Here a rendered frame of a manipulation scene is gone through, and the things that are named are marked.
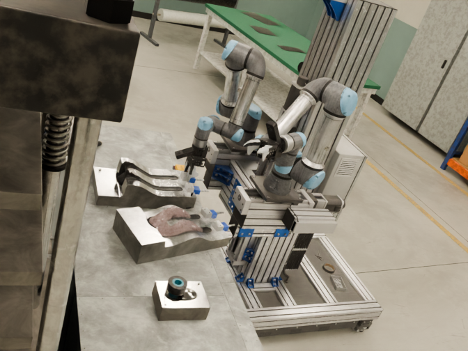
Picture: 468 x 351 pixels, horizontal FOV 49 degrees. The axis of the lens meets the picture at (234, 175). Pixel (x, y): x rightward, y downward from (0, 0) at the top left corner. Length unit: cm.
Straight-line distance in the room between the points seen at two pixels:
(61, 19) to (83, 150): 31
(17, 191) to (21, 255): 26
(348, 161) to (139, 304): 146
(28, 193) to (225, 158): 187
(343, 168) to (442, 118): 483
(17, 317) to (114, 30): 98
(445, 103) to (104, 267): 618
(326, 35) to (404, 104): 551
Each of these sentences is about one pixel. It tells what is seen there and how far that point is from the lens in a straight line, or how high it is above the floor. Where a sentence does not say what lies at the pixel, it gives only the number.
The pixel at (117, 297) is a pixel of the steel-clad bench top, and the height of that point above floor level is 80.
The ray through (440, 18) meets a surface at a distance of 806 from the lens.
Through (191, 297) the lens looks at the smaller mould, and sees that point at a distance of 217.
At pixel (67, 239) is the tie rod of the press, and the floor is 145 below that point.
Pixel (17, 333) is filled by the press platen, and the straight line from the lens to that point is 168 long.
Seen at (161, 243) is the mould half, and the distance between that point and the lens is 231.
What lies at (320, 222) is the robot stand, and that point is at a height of 95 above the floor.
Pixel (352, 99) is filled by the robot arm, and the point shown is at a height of 165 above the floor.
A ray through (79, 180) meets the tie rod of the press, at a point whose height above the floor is 163.
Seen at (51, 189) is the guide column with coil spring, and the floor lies 132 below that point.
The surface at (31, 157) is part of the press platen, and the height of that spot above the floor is 154.
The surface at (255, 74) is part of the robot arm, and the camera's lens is 270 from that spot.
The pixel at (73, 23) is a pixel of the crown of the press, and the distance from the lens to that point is 104.
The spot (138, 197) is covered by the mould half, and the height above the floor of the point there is 86.
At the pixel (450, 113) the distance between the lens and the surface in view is 767.
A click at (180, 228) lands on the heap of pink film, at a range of 242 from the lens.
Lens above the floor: 230
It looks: 28 degrees down
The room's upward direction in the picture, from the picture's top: 19 degrees clockwise
